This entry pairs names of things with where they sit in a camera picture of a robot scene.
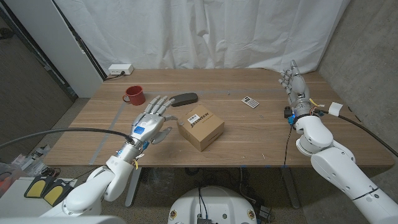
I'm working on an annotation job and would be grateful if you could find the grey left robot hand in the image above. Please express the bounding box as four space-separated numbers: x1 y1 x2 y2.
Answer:
117 95 180 161

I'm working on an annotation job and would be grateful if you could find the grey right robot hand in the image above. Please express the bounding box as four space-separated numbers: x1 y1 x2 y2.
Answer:
278 59 312 119

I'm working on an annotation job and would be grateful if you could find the brown cardboard box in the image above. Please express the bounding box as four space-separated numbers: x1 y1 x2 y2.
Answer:
177 104 225 152

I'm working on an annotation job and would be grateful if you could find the dark grey glasses case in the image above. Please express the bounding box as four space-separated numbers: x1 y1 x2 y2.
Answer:
170 92 199 108

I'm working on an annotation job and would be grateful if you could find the white mini calculator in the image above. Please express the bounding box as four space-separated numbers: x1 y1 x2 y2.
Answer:
241 95 260 109

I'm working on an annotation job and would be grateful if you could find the red ceramic mug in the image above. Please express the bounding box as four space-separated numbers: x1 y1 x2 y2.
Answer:
122 85 146 106

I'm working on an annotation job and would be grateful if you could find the grey tape strip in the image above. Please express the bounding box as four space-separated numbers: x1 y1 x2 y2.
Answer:
89 102 127 165
144 89 290 95

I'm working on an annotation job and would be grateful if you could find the white power strip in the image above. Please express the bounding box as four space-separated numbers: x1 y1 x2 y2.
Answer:
108 63 134 76

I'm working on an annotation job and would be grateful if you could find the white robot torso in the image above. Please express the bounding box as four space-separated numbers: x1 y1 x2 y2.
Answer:
167 185 258 224

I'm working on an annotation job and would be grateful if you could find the white fabric curtain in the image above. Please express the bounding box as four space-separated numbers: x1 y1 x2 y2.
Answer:
54 0 351 75

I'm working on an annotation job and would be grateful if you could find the yellow black foot pedal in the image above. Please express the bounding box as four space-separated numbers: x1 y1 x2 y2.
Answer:
24 175 53 198
42 179 74 207

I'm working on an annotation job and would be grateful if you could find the pile of small electronic parts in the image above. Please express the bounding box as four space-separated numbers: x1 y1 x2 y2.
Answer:
0 144 62 187

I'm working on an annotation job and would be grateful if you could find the tall white panel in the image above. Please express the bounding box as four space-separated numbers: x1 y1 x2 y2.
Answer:
3 0 104 99

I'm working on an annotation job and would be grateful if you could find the small black power adapter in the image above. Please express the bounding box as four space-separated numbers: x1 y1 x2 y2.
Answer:
258 205 274 222

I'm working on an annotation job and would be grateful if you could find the white floor board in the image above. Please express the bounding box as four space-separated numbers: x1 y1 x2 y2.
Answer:
0 177 97 218

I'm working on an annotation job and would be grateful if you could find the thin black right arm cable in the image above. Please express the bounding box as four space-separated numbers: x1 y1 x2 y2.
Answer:
281 123 294 181

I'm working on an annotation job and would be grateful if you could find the black power strip cable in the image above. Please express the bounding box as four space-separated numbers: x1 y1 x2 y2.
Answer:
104 71 126 81

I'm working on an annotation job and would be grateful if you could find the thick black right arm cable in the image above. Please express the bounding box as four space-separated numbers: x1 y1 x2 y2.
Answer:
328 101 398 158

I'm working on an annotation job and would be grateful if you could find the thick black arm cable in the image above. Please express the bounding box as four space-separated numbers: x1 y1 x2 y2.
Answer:
328 101 398 158
0 127 134 149

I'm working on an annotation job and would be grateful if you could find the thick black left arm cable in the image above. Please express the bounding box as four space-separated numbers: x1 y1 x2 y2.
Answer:
0 127 134 149

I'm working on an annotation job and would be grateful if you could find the black cable bundle under table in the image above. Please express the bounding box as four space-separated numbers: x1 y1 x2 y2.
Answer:
185 167 265 206

